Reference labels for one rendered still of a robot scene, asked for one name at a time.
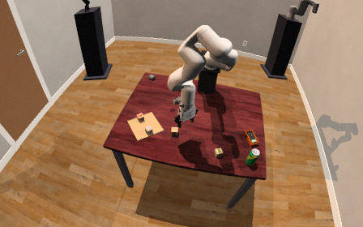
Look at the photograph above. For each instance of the green drink can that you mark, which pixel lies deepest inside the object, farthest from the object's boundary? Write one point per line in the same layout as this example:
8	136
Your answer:
252	157

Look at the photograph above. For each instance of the beige mat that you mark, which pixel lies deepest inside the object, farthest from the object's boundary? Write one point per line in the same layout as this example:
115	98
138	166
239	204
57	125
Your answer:
138	128

